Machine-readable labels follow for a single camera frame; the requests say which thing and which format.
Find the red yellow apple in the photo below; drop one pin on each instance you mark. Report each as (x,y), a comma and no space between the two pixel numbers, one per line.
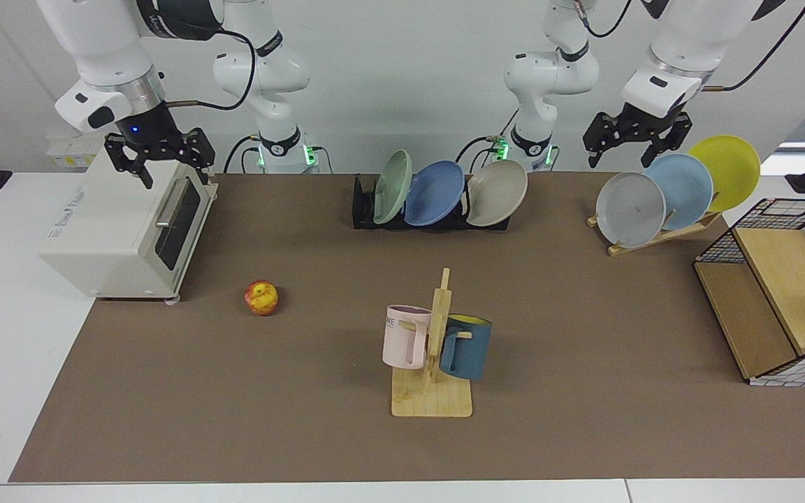
(261,298)

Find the light blue plate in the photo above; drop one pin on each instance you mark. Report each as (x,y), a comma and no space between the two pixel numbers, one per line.
(685,185)

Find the grey plate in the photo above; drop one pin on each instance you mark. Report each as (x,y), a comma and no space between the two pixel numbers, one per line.
(629,209)

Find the yellow plate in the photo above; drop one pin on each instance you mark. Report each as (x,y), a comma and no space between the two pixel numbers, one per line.
(731,168)

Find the wooden plate rack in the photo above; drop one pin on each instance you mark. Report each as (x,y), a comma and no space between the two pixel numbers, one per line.
(654,238)

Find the beige plate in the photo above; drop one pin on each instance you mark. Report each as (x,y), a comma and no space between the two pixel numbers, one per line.
(499,192)

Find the black dish rack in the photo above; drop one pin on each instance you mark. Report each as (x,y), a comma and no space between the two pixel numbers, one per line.
(363,209)

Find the pale green plate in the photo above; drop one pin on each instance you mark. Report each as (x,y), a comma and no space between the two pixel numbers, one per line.
(392,187)

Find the pale toaster oven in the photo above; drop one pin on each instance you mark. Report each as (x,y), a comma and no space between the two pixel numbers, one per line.
(95,230)

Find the brown table cloth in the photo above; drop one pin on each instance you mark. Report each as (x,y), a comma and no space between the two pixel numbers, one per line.
(584,349)

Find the dark blue mug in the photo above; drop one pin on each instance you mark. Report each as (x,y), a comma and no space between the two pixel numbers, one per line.
(472,349)

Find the pink mug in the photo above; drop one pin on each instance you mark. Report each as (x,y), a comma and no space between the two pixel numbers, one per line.
(402,339)

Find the wooden cup stand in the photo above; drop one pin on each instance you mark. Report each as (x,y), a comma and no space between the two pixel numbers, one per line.
(430,402)

